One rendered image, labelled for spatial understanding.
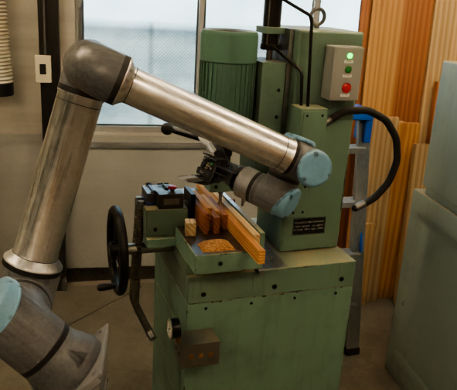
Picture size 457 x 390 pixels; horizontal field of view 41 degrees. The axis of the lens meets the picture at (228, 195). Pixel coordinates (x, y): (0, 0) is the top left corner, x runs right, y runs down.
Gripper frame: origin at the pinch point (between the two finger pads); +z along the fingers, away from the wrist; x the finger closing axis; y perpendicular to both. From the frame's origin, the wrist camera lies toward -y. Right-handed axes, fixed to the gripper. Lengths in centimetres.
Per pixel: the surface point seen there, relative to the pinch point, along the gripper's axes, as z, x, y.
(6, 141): 143, 49, -70
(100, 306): 75, 113, -99
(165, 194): 5.2, 15.7, -4.5
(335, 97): -27.1, -30.4, -24.8
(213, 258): -20.4, 24.1, 1.2
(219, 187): -4.4, 9.3, -18.8
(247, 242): -25.7, 17.2, -5.5
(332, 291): -46, 28, -40
